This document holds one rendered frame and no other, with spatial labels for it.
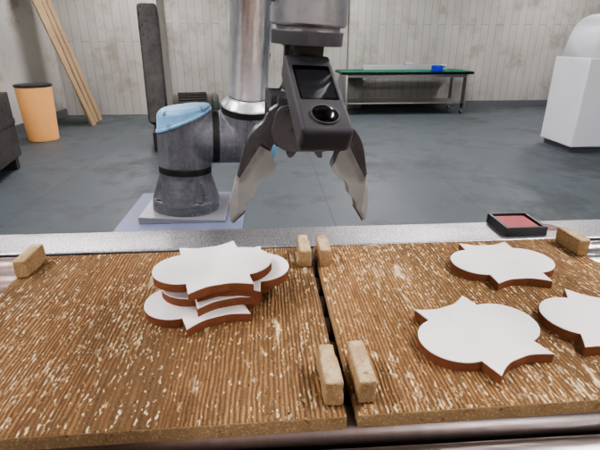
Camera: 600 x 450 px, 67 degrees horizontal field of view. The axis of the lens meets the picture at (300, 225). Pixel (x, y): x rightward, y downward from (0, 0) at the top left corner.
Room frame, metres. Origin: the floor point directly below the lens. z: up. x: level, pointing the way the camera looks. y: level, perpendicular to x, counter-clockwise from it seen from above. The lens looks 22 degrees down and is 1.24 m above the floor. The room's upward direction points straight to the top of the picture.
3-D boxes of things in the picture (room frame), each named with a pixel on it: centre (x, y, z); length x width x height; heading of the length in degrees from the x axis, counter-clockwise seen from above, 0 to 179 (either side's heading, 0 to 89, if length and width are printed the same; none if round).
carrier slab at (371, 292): (0.49, -0.24, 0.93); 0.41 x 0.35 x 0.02; 95
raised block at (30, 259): (0.58, 0.38, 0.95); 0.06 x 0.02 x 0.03; 5
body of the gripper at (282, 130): (0.49, 0.00, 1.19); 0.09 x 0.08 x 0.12; 10
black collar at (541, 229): (0.78, -0.40, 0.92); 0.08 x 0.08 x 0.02; 4
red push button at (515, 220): (0.78, -0.40, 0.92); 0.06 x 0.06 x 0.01; 4
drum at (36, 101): (6.09, 3.44, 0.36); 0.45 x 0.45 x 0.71
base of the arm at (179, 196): (1.00, 0.26, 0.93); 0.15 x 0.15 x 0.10
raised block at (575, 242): (0.64, -0.42, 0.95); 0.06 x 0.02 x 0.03; 5
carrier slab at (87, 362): (0.46, 0.18, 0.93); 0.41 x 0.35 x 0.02; 95
